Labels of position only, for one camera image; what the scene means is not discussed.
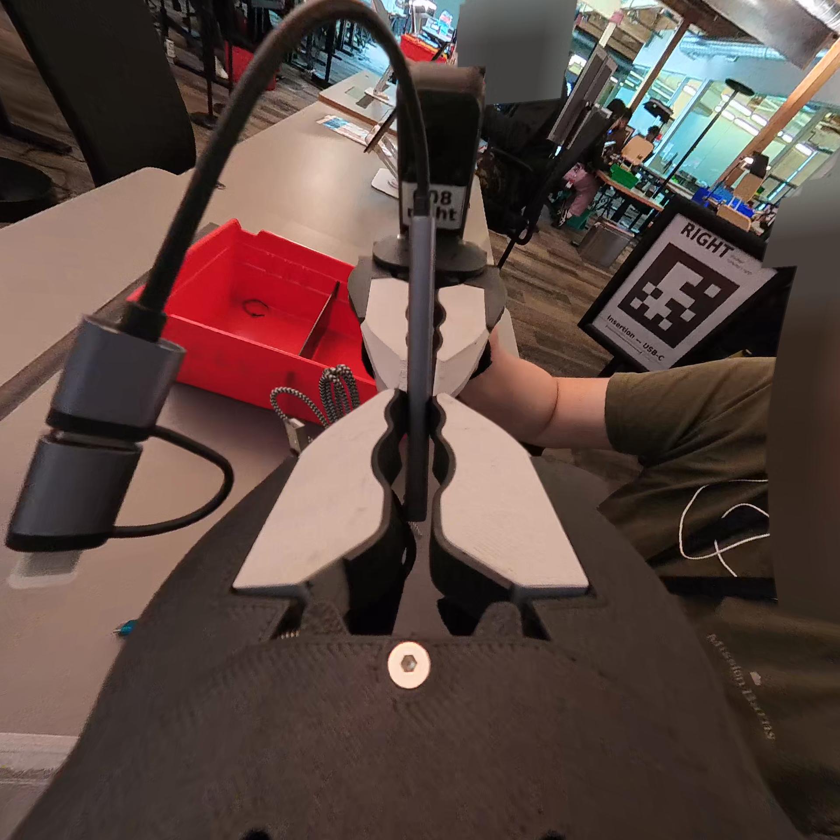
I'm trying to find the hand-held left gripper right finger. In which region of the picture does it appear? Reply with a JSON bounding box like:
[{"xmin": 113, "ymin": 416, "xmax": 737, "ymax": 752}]
[{"xmin": 430, "ymin": 392, "xmax": 589, "ymax": 611}]

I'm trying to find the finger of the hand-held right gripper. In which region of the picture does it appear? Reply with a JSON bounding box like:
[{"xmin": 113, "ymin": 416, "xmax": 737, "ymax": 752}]
[
  {"xmin": 432, "ymin": 289, "xmax": 491, "ymax": 396},
  {"xmin": 361, "ymin": 277, "xmax": 411, "ymax": 391}
]

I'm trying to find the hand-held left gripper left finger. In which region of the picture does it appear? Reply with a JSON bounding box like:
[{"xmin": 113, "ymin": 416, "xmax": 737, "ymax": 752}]
[{"xmin": 233, "ymin": 388, "xmax": 408, "ymax": 614}]

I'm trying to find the black white braided usb-c cable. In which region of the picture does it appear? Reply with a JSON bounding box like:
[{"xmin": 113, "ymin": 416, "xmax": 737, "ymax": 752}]
[{"xmin": 269, "ymin": 364, "xmax": 362, "ymax": 455}]

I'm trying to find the red plastic bin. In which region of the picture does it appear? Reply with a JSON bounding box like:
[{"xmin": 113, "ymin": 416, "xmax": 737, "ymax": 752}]
[
  {"xmin": 226, "ymin": 42, "xmax": 277, "ymax": 93},
  {"xmin": 128, "ymin": 218, "xmax": 380, "ymax": 427}
]

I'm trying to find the grey usb hub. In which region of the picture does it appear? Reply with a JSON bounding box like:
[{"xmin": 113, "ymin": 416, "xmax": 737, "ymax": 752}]
[{"xmin": 5, "ymin": 0, "xmax": 439, "ymax": 553}]

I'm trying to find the person's right forearm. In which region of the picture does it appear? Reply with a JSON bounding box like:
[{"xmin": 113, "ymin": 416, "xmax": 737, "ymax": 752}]
[{"xmin": 459, "ymin": 328, "xmax": 614, "ymax": 452}]

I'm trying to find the instruction board stand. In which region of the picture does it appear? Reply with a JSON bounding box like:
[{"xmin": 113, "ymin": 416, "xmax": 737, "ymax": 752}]
[{"xmin": 364, "ymin": 66, "xmax": 408, "ymax": 196}]

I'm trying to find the blue printed leaflet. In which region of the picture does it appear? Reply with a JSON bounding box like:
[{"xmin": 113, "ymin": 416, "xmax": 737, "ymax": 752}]
[{"xmin": 318, "ymin": 115, "xmax": 371, "ymax": 143}]

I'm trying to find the black office chair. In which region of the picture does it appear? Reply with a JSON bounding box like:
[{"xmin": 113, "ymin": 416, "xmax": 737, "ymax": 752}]
[{"xmin": 489, "ymin": 147, "xmax": 559, "ymax": 269}]

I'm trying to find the grey monitor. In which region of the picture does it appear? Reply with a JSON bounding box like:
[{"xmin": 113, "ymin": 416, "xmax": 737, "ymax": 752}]
[{"xmin": 548, "ymin": 46, "xmax": 618, "ymax": 148}]

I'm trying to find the grey waste bin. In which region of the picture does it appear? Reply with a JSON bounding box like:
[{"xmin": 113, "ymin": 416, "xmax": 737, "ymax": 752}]
[{"xmin": 581, "ymin": 220, "xmax": 634, "ymax": 266}]

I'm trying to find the framed marker sign on stand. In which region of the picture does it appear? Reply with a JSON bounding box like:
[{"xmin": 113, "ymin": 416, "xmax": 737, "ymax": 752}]
[{"xmin": 577, "ymin": 197, "xmax": 798, "ymax": 371}]

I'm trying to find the black floor lamp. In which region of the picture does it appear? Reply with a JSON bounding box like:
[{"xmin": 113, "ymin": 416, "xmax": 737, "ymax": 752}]
[{"xmin": 659, "ymin": 79, "xmax": 756, "ymax": 191}]

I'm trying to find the black cabinet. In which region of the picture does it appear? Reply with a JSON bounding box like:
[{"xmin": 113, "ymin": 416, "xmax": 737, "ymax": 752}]
[{"xmin": 20, "ymin": 0, "xmax": 198, "ymax": 188}]

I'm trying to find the black floor pole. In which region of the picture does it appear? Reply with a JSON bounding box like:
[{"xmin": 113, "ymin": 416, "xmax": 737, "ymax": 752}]
[{"xmin": 0, "ymin": 156, "xmax": 55, "ymax": 224}]

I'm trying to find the white earphone cable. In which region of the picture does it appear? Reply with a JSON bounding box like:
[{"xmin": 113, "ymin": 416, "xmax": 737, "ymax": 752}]
[{"xmin": 679, "ymin": 478, "xmax": 772, "ymax": 578}]

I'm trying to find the pale horizontal duct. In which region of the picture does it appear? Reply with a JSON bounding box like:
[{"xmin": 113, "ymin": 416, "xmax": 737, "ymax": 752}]
[{"xmin": 679, "ymin": 33, "xmax": 795, "ymax": 63}]

